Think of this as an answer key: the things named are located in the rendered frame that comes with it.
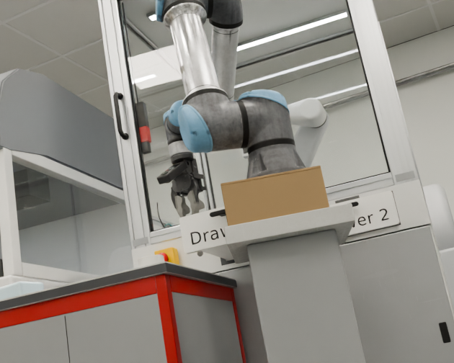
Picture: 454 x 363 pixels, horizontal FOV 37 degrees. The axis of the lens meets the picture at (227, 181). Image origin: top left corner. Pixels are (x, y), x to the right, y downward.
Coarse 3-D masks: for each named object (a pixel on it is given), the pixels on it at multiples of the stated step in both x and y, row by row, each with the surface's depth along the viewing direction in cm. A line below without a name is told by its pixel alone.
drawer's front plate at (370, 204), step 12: (384, 192) 218; (336, 204) 223; (360, 204) 220; (372, 204) 219; (384, 204) 218; (360, 216) 219; (372, 216) 218; (396, 216) 216; (360, 228) 218; (372, 228) 217
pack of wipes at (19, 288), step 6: (18, 282) 190; (24, 282) 191; (30, 282) 193; (36, 282) 195; (42, 282) 197; (0, 288) 193; (6, 288) 191; (12, 288) 190; (18, 288) 189; (24, 288) 190; (30, 288) 192; (36, 288) 194; (42, 288) 196; (0, 294) 192; (6, 294) 191; (12, 294) 190; (18, 294) 189; (24, 294) 189
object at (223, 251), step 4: (212, 248) 209; (216, 248) 211; (220, 248) 212; (224, 248) 213; (228, 248) 214; (208, 252) 214; (212, 252) 215; (216, 252) 216; (220, 252) 217; (224, 252) 219; (228, 252) 220; (220, 256) 225; (224, 256) 226; (228, 256) 228; (232, 256) 229
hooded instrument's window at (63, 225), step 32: (32, 192) 258; (64, 192) 281; (96, 192) 308; (32, 224) 253; (64, 224) 275; (96, 224) 300; (0, 256) 234; (32, 256) 248; (64, 256) 269; (96, 256) 293; (128, 256) 323
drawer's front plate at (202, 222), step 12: (192, 216) 203; (204, 216) 202; (216, 216) 201; (180, 228) 204; (192, 228) 202; (204, 228) 201; (216, 228) 200; (204, 240) 200; (216, 240) 199; (192, 252) 201
